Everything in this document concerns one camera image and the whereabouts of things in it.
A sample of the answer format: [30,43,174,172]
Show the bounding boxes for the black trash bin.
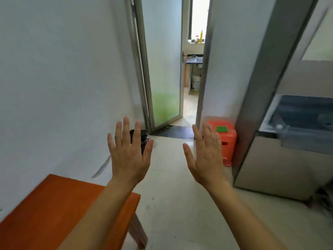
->
[129,129,149,155]

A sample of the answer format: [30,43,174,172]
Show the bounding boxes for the orange wooden table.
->
[0,174,149,250]

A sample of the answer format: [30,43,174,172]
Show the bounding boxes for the white washing machine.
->
[233,94,333,202]

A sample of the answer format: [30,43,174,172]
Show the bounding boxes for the person's left forearm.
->
[57,177,136,250]

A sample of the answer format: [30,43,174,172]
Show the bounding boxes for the person's right forearm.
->
[208,180,288,250]

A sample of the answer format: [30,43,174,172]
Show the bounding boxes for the frosted glass door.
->
[133,0,184,131]

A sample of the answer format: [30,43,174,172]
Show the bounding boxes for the dark door threshold mat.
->
[152,125,194,140]

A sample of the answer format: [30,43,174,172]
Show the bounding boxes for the person's right hand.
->
[183,123,230,192]

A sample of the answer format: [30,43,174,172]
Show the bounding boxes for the bright window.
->
[191,0,211,40]

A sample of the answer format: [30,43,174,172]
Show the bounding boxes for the person's left hand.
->
[107,117,154,189]

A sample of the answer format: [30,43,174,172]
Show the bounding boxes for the orange plastic stool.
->
[204,116,238,167]

